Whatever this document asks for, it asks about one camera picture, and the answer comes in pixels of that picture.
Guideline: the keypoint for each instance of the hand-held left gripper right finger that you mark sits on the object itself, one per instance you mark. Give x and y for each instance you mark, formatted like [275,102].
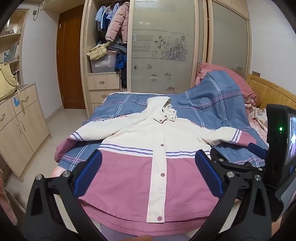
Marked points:
[208,173]

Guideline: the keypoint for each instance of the translucent plastic storage box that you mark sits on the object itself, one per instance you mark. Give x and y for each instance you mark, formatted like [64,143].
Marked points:
[103,64]

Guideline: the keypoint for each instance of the pink and white hooded jacket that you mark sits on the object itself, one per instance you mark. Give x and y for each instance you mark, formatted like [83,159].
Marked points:
[138,129]

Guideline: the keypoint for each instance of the pink quilt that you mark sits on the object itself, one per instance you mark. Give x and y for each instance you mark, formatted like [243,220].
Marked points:
[231,74]

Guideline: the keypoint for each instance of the blue crumpled clothes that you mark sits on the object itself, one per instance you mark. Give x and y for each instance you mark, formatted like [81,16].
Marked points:
[120,62]

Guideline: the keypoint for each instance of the light wooden cabinet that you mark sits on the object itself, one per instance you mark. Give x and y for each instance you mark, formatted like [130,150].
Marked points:
[20,134]

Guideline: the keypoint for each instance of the blue hanging jacket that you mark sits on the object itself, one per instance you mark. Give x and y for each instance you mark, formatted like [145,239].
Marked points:
[103,17]

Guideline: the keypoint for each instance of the pink puffer jacket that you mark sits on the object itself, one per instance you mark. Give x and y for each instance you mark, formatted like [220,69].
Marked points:
[118,20]

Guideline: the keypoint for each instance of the floral pink bedding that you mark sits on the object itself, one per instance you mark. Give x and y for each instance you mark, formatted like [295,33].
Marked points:
[256,118]

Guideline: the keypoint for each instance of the wardrobe drawer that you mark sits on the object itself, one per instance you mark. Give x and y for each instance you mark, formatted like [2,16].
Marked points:
[104,96]
[104,81]

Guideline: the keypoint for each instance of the brown wooden door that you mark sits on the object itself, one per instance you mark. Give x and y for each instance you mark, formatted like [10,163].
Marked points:
[71,69]

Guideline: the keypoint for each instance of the yellow bag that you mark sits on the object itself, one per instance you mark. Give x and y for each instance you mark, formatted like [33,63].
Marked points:
[7,81]

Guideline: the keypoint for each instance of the frosted plain sliding door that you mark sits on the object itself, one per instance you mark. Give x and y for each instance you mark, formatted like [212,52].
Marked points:
[229,34]

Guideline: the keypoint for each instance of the wooden headboard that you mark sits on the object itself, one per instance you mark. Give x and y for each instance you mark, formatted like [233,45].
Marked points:
[272,92]

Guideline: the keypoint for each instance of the frosted floral sliding door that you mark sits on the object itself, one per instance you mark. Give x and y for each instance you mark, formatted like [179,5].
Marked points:
[161,69]

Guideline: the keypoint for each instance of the blue plaid bed sheet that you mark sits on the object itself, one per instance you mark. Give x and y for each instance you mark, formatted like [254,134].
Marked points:
[208,97]

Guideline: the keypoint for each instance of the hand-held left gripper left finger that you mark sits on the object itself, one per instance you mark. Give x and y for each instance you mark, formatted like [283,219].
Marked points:
[89,171]

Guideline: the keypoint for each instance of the wooden bookshelf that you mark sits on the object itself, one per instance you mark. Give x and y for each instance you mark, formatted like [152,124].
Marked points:
[13,37]

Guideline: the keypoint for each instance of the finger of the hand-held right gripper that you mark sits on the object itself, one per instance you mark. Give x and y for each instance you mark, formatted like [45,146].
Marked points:
[219,160]
[257,151]

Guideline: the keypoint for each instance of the light wooden wardrobe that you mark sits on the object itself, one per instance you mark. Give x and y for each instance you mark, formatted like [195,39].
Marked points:
[84,46]

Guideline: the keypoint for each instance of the grey folded clothes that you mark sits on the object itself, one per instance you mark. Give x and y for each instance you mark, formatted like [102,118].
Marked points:
[118,48]

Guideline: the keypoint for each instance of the beige wall outlet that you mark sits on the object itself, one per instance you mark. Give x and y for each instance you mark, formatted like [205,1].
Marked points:
[256,73]

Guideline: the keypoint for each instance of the beige crumpled garment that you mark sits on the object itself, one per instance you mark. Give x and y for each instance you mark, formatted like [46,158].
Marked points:
[98,52]

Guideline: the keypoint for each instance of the wall switch box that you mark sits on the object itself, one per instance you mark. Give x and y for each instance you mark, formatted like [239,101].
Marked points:
[34,12]

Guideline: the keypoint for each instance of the pink fuzzy cloth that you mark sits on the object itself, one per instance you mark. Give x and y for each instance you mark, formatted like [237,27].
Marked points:
[7,201]

